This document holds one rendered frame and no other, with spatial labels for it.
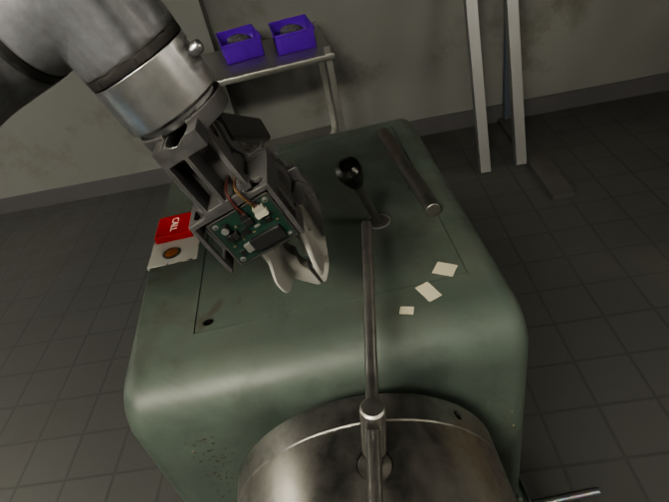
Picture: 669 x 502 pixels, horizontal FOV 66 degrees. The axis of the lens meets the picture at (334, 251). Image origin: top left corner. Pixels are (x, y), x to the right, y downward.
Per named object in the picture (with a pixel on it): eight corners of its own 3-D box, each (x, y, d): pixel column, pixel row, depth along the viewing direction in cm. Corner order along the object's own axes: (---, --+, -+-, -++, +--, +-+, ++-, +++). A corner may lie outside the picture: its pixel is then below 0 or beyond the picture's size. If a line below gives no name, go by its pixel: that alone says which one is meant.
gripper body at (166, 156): (232, 280, 41) (124, 167, 35) (236, 222, 48) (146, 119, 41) (313, 236, 40) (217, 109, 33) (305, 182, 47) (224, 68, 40)
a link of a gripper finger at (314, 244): (327, 313, 47) (271, 246, 42) (321, 273, 52) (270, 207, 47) (356, 298, 46) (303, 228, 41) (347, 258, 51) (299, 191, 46)
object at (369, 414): (387, 492, 48) (385, 417, 42) (364, 492, 49) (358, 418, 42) (386, 470, 50) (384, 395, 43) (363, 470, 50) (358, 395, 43)
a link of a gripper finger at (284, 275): (298, 327, 48) (239, 263, 43) (295, 286, 53) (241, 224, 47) (327, 313, 47) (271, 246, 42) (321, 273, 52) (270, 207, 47)
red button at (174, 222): (163, 227, 86) (158, 217, 85) (198, 220, 86) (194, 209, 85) (158, 248, 81) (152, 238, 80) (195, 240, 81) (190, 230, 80)
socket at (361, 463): (393, 497, 48) (393, 482, 46) (358, 498, 48) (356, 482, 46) (391, 464, 51) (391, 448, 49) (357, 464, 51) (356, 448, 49)
